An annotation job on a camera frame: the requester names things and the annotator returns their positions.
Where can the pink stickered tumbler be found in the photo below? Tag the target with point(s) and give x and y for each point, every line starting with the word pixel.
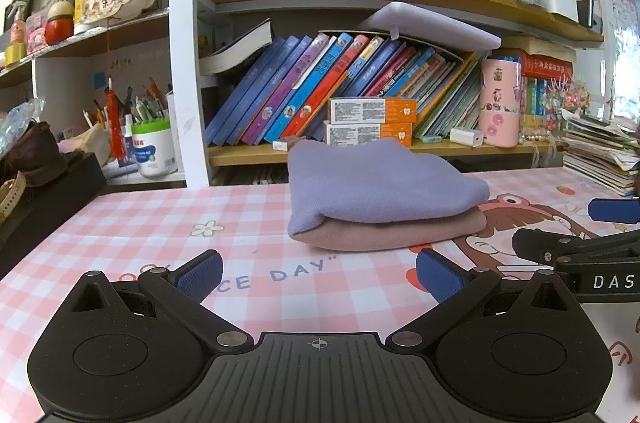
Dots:
pixel 500 103

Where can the orange and white box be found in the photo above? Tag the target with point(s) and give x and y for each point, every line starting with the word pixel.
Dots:
pixel 365 109
pixel 365 134

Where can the white charger plug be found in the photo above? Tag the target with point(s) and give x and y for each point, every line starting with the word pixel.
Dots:
pixel 466 137

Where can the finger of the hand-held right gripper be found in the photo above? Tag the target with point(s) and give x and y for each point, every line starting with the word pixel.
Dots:
pixel 540 245
pixel 615 210

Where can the pink spray bottle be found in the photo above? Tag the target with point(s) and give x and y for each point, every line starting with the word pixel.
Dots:
pixel 17 28

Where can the small black device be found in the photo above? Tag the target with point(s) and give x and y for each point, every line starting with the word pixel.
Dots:
pixel 586 12

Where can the wall calendar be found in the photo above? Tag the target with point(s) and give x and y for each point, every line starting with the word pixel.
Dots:
pixel 622 13

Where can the stack of magazines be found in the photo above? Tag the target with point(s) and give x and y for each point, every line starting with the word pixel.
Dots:
pixel 600 153

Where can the red round doll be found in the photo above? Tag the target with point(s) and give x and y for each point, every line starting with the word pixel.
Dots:
pixel 59 25

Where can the dark brown cloth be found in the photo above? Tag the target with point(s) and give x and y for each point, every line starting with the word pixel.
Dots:
pixel 35 153

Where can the red tassel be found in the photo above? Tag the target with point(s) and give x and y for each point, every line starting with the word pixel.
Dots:
pixel 116 123

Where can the row of leaning colourful books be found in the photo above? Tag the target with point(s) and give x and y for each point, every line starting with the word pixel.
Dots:
pixel 300 88

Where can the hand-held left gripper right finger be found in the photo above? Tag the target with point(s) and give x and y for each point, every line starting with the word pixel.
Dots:
pixel 440 275

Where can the beige wristwatch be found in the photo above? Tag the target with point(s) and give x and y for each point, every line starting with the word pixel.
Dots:
pixel 10 198

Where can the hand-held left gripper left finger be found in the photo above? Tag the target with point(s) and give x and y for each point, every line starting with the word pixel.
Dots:
pixel 200 275

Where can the white can with green rim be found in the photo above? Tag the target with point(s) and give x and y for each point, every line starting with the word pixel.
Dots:
pixel 155 153

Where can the purple and brown sweater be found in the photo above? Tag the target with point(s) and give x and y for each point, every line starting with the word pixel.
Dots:
pixel 375 188

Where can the iridescent plastic bag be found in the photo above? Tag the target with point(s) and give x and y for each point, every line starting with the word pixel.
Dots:
pixel 17 118

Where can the small white and brown box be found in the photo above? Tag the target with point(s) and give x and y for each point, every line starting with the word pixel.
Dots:
pixel 287 143

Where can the white flat board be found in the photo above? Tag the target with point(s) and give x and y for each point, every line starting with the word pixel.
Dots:
pixel 425 23

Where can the thick black-cover book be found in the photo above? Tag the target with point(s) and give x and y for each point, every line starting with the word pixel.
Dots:
pixel 235 48

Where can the colourful bead ornament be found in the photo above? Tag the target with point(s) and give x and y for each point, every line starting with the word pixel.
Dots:
pixel 565 103

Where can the black box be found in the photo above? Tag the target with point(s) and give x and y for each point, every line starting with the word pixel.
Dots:
pixel 55 203

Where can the white side shelf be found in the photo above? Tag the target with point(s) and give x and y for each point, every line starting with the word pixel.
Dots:
pixel 90 40

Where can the cream cloth pouch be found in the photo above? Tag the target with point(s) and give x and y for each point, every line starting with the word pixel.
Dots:
pixel 90 143

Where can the yellow bottle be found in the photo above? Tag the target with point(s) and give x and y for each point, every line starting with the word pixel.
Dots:
pixel 81 8

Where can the pens in white can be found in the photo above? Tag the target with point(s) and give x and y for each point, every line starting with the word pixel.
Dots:
pixel 147 105

